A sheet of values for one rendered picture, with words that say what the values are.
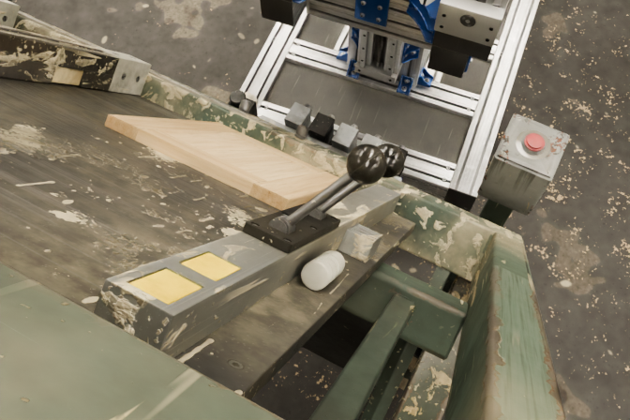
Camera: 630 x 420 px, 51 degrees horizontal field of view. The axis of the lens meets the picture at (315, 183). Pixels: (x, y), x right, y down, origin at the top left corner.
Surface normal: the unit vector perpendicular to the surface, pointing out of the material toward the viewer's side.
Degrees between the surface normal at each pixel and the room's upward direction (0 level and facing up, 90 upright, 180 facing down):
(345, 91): 0
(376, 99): 0
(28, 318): 56
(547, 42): 0
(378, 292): 34
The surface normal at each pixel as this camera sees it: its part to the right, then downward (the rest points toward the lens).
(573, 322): -0.01, -0.45
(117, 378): 0.38, -0.91
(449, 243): -0.26, 0.06
